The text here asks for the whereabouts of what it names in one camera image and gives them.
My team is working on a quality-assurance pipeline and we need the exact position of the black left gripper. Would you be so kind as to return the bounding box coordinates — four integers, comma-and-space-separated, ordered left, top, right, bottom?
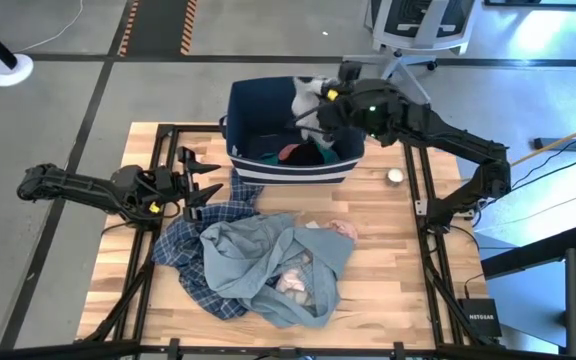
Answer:
150, 146, 224, 224

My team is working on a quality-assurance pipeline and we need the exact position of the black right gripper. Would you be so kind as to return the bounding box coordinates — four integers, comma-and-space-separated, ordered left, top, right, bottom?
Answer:
291, 77, 369, 147

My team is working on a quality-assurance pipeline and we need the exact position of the white grey garment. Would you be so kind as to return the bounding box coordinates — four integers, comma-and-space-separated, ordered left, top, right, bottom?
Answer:
290, 74, 340, 150

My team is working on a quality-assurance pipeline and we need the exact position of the blue plaid shirt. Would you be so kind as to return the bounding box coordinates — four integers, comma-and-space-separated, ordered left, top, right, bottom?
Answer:
151, 167, 264, 321

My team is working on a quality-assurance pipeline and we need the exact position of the cream white cloth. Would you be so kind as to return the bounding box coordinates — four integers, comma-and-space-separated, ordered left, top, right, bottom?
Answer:
273, 254, 315, 307

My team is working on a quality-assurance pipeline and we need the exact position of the black garment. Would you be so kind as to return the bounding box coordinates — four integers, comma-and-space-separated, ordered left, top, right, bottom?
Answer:
287, 142, 327, 167

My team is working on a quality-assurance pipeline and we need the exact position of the salmon pink garment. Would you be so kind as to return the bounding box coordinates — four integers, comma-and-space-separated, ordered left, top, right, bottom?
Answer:
277, 143, 302, 161

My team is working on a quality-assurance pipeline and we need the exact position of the navy white-striped laundry basket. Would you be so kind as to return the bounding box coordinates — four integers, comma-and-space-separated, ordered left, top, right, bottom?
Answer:
220, 75, 369, 187

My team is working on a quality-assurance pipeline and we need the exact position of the light pink garment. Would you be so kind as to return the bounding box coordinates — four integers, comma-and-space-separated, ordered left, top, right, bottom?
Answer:
327, 218, 359, 244

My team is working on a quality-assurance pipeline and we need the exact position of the white office chair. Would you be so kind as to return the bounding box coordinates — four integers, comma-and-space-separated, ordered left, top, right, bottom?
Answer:
340, 0, 479, 109

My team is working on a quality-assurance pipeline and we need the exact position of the white pole with round base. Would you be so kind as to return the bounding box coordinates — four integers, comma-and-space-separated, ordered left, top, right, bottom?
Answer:
0, 9, 34, 88

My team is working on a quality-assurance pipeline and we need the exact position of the black Netgear router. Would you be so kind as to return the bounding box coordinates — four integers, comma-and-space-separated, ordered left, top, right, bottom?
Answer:
456, 297, 503, 339

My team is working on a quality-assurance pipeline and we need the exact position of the black desk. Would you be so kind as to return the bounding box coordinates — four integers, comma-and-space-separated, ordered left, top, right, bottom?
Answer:
480, 222, 576, 359

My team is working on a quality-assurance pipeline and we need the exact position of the black aluminium frame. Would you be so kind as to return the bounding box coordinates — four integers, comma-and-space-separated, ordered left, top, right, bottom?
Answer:
0, 122, 576, 360

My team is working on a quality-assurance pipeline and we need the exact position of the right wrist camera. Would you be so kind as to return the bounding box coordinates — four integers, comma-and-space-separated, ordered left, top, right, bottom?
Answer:
338, 60, 363, 81

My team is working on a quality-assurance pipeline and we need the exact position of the white floor cable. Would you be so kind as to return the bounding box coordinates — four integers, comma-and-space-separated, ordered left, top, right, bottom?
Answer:
15, 0, 85, 54

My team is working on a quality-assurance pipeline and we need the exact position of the black floor cable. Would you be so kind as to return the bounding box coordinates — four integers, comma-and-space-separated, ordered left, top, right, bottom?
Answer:
510, 134, 576, 190
510, 157, 576, 194

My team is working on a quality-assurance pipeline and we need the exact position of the grey floor cable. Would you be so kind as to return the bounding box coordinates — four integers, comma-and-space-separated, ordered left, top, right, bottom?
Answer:
475, 193, 576, 234

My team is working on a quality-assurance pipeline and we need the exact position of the yellow hanging cable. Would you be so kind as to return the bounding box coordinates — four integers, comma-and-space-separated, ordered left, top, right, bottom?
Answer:
506, 122, 576, 170

